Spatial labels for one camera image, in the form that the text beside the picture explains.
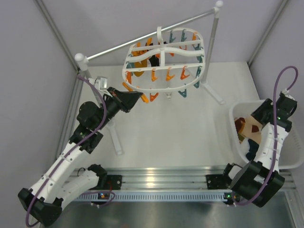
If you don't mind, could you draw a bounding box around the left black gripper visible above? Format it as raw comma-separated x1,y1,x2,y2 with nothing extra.
95,86,142,130

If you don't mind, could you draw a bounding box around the white clip sock hanger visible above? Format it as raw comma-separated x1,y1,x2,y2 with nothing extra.
122,27,205,103

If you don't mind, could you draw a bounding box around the beige brown patterned sock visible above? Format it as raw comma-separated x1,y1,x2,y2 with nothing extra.
234,116,262,144

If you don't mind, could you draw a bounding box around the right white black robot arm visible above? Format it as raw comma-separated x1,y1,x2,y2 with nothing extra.
221,93,297,208

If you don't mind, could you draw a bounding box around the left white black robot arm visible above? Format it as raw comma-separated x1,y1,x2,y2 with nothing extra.
18,87,142,227

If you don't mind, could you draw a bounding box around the orange hanging sock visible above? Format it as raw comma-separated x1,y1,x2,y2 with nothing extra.
132,42,152,77

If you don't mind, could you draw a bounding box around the black hanging sock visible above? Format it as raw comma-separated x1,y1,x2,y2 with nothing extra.
148,55,160,67

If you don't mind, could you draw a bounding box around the white drying rack stand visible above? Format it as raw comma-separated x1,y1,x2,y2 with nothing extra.
74,0,225,156

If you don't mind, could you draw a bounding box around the dark navy sock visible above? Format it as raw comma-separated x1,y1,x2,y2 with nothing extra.
246,139,259,161

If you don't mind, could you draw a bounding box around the white plastic basket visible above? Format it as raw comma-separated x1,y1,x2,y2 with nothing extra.
228,99,304,170

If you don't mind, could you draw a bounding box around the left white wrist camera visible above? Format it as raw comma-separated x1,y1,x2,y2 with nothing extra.
95,76,108,91

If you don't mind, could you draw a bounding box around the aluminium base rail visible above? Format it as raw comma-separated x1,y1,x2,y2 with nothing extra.
37,167,295,202

